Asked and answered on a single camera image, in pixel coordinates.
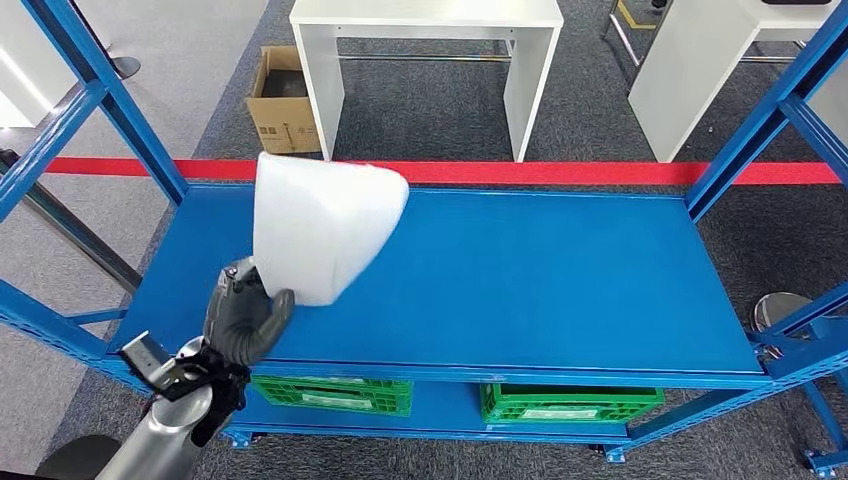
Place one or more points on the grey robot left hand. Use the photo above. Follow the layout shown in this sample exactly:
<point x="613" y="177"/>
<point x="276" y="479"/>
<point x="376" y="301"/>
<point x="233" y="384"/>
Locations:
<point x="238" y="324"/>

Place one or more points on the white plastic part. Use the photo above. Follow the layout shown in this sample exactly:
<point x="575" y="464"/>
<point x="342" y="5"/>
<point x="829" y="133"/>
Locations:
<point x="324" y="225"/>

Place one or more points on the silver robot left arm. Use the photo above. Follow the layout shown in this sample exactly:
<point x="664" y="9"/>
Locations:
<point x="159" y="437"/>

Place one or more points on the blue metal shelf rack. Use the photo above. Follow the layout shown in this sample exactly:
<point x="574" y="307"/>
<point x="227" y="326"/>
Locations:
<point x="530" y="278"/>

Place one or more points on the green plastic crate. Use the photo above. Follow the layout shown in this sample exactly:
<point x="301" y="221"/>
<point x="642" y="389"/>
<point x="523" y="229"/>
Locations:
<point x="570" y="404"/>
<point x="331" y="396"/>

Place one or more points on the chrome stanchion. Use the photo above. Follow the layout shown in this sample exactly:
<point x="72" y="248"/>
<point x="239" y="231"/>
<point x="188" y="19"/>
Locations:
<point x="79" y="230"/>
<point x="782" y="318"/>

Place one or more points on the open cardboard box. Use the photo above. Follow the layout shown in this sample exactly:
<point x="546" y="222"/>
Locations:
<point x="281" y="126"/>

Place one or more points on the black robot foot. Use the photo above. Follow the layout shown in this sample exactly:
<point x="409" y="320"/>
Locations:
<point x="79" y="460"/>

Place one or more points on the black stanchion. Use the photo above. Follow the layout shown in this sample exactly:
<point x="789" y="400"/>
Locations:
<point x="126" y="67"/>

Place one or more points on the red barrier belt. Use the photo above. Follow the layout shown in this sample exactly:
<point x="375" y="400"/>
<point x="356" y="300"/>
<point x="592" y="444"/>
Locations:
<point x="530" y="173"/>

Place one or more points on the white counter block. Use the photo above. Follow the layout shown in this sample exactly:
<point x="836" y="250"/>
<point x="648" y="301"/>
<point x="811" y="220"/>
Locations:
<point x="33" y="66"/>

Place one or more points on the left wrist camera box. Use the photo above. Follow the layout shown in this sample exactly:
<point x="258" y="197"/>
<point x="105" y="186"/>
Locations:
<point x="142" y="361"/>

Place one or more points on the chrome tube frame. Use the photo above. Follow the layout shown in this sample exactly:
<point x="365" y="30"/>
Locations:
<point x="625" y="40"/>

